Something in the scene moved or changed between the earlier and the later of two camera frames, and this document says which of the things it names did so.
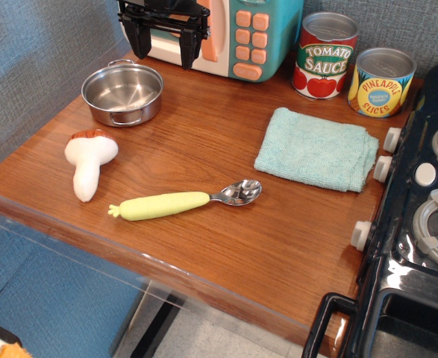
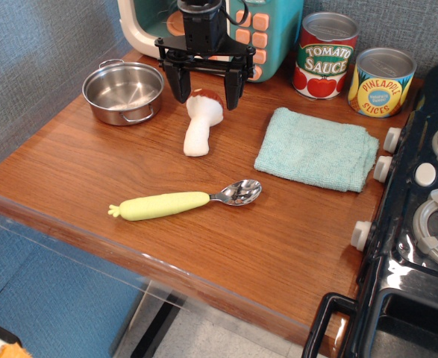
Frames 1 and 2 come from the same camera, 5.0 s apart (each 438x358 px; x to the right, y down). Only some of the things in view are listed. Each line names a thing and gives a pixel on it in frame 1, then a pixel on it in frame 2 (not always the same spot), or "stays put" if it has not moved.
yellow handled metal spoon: x=236 y=193 stays put
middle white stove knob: x=382 y=168 stays put
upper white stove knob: x=392 y=139 stays put
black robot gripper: x=186 y=16 → x=205 y=42
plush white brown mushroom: x=87 y=150 → x=206 y=109
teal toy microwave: x=251 y=40 stays put
